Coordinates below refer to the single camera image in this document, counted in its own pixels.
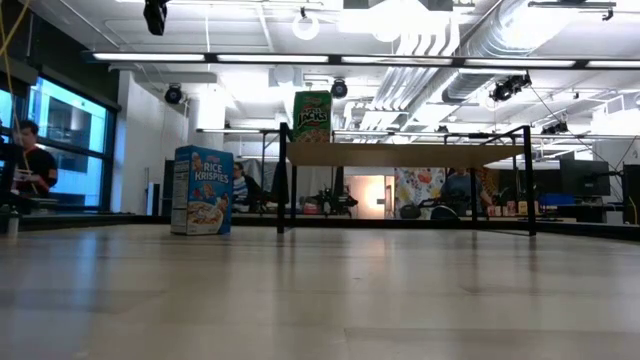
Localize black rig frame with lights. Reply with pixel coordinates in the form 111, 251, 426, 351
82, 49, 640, 71

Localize floral printed banner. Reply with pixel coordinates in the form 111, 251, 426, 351
393, 167, 446, 220

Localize black aluminium table frame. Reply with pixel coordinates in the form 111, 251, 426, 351
0, 213, 640, 241

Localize green Apple Jacks cereal box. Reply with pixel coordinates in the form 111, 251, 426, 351
292, 90, 333, 144

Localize black computer monitor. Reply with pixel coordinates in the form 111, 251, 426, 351
559, 158, 612, 198
622, 163, 640, 225

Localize grey fabric cover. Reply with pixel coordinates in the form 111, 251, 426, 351
249, 158, 281, 197

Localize white round ceiling lamp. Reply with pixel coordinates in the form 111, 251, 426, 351
292, 12, 321, 42

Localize blue Rice Krispies cereal box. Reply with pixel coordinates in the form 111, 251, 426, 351
170, 144, 235, 237

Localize black office chair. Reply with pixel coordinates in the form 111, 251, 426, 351
399, 197, 459, 221

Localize blue bin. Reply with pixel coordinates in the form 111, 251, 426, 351
538, 193, 576, 207

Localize black overhead camera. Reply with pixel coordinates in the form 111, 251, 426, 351
488, 73, 533, 104

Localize silver ventilation duct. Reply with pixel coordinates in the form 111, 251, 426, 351
442, 0, 576, 104

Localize white floor-standing box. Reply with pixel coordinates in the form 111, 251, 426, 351
146, 182, 161, 216

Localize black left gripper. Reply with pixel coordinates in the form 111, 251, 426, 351
142, 0, 169, 37

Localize yellow cable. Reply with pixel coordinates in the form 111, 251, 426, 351
0, 0, 31, 169

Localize wooden shelf with black legs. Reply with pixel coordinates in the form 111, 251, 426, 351
277, 122, 537, 237

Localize black wide monitor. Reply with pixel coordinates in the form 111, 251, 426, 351
162, 158, 176, 217

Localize person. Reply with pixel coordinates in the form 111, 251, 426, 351
439, 167, 494, 217
12, 119, 59, 199
232, 161, 264, 214

